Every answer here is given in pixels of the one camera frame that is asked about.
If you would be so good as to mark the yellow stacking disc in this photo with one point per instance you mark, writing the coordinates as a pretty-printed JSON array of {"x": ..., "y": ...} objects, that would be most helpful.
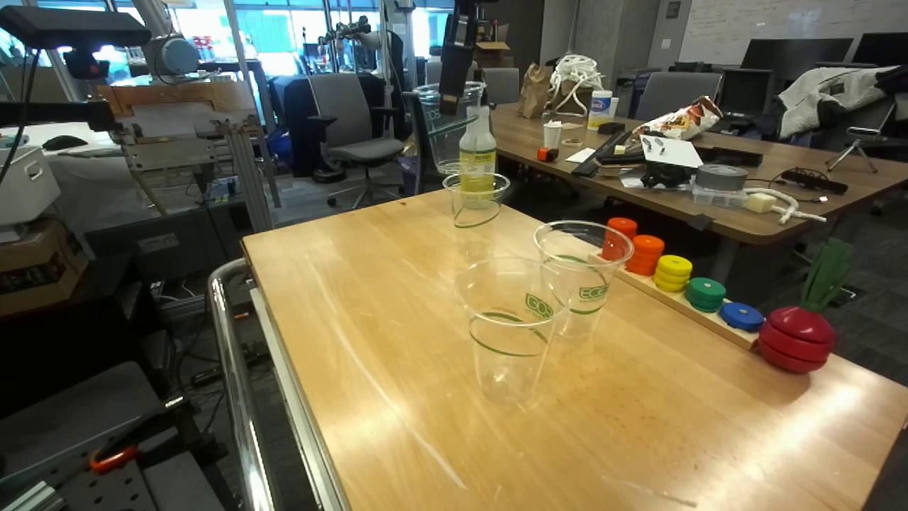
[{"x": 674, "y": 273}]

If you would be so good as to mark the grey office chair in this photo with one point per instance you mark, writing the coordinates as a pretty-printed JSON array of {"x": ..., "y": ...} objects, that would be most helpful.
[{"x": 347, "y": 124}]

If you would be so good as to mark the metal cart handle rail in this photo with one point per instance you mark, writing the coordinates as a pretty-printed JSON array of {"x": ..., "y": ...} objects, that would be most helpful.
[{"x": 310, "y": 446}]

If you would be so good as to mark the green toy leaves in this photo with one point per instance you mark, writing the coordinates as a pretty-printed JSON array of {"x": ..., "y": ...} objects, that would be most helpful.
[{"x": 826, "y": 273}]

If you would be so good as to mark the red toy radish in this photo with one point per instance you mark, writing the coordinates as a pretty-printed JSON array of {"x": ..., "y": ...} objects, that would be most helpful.
[{"x": 796, "y": 338}]

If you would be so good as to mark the grey tape roll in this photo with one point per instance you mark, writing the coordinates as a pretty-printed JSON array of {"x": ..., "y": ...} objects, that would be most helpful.
[{"x": 721, "y": 178}]

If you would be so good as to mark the blue stacking disc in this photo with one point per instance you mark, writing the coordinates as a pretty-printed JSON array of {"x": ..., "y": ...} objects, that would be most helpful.
[{"x": 741, "y": 317}]

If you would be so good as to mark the orange clamp handle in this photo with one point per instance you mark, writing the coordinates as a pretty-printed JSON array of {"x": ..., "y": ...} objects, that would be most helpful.
[{"x": 107, "y": 463}]

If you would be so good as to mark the orange-red stacking disc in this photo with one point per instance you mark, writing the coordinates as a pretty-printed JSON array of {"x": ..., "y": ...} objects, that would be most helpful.
[{"x": 620, "y": 239}]

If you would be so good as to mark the spray bottle yellow label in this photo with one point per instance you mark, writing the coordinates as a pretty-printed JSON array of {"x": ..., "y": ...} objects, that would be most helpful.
[{"x": 479, "y": 151}]

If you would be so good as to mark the green stacking disc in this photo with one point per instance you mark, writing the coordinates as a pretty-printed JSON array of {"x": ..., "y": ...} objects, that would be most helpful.
[{"x": 704, "y": 294}]

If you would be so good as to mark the white paper sheet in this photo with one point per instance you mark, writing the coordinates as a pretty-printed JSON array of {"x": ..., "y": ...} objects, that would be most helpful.
[{"x": 670, "y": 151}]

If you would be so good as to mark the clear plastic cup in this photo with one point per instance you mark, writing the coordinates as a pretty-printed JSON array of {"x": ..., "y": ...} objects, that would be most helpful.
[
  {"x": 579, "y": 277},
  {"x": 510, "y": 354},
  {"x": 474, "y": 204}
]

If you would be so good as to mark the snack chip bag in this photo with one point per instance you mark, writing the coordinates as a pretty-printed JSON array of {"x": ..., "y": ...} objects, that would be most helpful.
[{"x": 684, "y": 124}]

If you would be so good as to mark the orange stacking disc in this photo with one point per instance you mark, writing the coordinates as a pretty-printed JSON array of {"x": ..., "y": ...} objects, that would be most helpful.
[{"x": 646, "y": 254}]

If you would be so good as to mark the wooden toy base strip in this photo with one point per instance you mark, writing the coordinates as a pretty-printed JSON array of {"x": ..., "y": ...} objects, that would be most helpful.
[{"x": 684, "y": 308}]

